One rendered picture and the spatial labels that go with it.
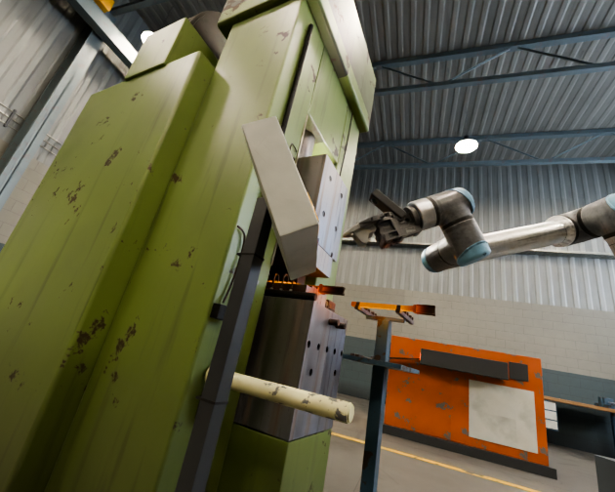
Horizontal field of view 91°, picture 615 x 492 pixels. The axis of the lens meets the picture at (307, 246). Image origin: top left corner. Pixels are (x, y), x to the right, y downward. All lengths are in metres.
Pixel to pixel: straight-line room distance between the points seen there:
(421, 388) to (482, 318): 4.69
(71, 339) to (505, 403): 4.48
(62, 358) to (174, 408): 0.44
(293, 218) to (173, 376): 0.63
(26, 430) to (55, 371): 0.17
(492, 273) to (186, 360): 8.86
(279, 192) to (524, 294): 9.01
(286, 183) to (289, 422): 0.77
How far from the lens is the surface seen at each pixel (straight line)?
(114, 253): 1.29
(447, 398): 4.70
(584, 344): 9.58
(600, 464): 1.55
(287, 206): 0.59
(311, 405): 0.81
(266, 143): 0.68
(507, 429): 4.81
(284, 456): 1.13
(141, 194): 1.35
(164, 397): 1.03
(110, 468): 1.17
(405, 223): 0.90
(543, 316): 9.42
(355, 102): 2.18
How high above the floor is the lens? 0.72
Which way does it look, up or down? 20 degrees up
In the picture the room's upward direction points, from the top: 11 degrees clockwise
